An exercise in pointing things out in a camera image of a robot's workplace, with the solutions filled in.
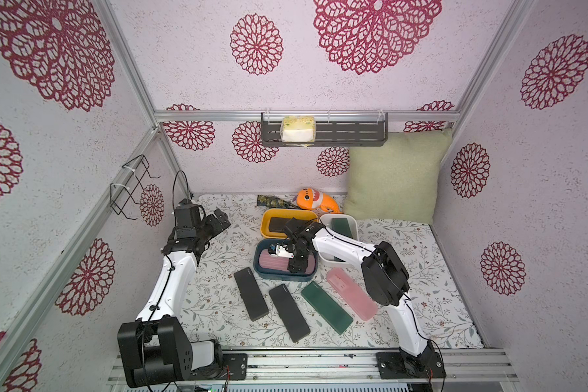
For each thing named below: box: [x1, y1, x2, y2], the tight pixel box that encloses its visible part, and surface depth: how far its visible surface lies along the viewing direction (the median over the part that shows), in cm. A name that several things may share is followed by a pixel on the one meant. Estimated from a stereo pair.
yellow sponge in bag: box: [280, 115, 317, 147], surface depth 92 cm
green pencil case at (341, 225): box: [331, 218, 353, 238], surface depth 106 cm
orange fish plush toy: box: [295, 187, 343, 214], surface depth 112 cm
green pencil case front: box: [301, 280, 354, 335], surface depth 86 cm
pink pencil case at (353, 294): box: [326, 267, 379, 321], surface depth 90 cm
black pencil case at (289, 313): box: [268, 283, 311, 343], surface depth 85 cm
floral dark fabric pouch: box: [256, 194, 298, 210], surface depth 115 cm
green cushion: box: [343, 129, 452, 225], surface depth 101 cm
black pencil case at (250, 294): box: [233, 267, 269, 322], surface depth 89 cm
